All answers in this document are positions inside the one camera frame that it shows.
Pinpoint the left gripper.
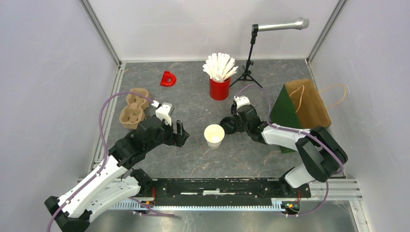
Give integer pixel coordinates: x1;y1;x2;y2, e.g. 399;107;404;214
145;117;190;152

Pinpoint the single white paper cup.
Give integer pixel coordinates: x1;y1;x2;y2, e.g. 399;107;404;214
204;124;225;148

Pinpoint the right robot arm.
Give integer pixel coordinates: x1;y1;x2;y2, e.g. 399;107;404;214
231;103;348;197

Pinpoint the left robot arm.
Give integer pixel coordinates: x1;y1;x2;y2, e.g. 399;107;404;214
44;116;190;232

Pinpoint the red cylindrical holder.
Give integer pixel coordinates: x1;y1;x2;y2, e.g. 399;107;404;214
209;78;231;101

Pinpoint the black mini tripod stand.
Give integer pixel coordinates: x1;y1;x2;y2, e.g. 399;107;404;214
230;24;262;88

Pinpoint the brown cardboard cup carrier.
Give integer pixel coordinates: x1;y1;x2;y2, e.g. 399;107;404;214
119;94;151;129

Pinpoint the red plastic letter d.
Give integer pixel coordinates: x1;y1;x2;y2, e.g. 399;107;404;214
160;71;177;87

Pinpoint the green paper bag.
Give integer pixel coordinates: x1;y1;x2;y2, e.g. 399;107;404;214
270;78;348;154

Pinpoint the silver microphone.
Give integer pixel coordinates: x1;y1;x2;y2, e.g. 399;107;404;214
257;17;309;32

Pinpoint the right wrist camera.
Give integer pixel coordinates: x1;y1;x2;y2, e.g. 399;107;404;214
234;96;250;110

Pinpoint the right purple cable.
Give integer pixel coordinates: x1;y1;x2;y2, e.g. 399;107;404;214
235;85;345;217

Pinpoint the purple cable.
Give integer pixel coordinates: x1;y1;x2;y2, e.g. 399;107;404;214
46;92;158;232
235;85;345;217

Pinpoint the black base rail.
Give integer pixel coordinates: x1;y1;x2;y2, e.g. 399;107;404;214
134;178;311;206

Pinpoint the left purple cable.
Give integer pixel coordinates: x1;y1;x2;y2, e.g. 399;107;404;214
46;92;158;232

